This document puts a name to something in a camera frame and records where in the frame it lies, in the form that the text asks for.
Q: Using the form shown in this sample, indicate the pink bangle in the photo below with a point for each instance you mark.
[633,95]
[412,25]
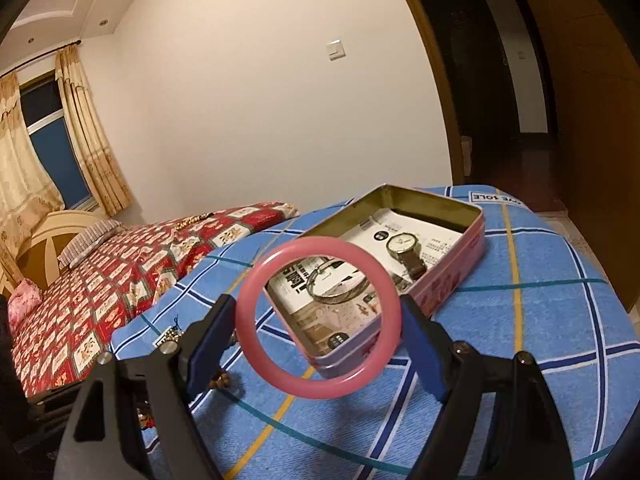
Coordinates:
[246,305]

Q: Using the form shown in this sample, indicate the wooden headboard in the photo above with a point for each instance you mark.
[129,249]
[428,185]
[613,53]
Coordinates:
[45,240]

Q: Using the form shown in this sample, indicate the window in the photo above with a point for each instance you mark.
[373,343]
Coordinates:
[55,155]

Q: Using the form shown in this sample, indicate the wooden door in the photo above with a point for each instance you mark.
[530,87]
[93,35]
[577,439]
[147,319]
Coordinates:
[590,110]

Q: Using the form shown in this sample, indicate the red printed bed sheet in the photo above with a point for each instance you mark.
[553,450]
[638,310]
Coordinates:
[100,285]

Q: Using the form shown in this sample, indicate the striped pillow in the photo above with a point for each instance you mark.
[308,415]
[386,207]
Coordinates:
[90,240]

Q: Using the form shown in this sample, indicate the pink tin box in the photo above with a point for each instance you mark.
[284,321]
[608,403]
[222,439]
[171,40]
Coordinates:
[450,280]

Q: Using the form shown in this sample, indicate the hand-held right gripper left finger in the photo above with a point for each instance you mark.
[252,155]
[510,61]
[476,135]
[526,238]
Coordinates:
[214,332]

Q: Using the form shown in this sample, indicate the white light switch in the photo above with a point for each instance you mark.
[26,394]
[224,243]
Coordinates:
[336,49]

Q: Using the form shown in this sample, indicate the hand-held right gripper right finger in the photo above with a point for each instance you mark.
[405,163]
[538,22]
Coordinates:
[421,355]

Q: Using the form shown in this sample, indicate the silver bangle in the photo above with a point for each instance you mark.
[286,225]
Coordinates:
[340,296]

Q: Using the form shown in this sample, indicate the blue plaid blanket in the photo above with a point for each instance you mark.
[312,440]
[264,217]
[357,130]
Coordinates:
[525,310]

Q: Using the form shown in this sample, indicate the dark cloth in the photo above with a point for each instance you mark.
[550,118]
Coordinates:
[15,385]

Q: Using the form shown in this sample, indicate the beige patterned curtain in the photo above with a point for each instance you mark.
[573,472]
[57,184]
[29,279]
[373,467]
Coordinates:
[20,175]
[95,145]

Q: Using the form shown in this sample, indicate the wooden door frame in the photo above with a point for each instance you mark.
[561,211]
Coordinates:
[440,85]

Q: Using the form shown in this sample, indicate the printed paper leaflet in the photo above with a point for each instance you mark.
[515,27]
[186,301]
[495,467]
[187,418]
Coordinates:
[370,230]

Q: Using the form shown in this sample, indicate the curtain rod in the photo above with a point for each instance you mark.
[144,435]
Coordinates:
[40,58]

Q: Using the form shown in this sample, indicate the pink pillow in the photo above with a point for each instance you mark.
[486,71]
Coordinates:
[25,300]

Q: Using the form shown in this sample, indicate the waste bin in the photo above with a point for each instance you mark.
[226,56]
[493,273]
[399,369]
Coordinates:
[466,152]

